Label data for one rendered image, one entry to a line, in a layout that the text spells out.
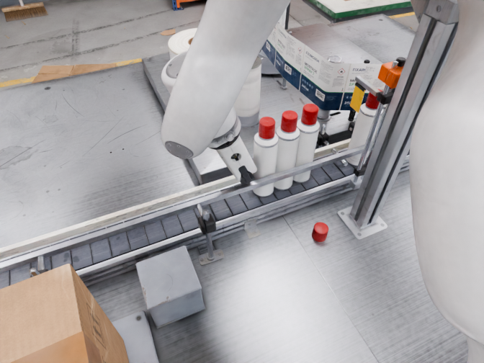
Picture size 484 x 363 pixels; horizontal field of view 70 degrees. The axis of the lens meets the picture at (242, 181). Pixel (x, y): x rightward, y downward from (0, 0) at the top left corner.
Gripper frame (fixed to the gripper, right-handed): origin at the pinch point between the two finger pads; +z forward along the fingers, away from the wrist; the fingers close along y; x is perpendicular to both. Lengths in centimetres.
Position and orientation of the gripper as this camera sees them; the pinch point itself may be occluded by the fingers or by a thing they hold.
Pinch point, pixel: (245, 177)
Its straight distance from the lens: 78.2
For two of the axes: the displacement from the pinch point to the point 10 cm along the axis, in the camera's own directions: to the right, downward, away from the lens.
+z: 3.1, 5.4, 7.8
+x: -8.6, 5.1, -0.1
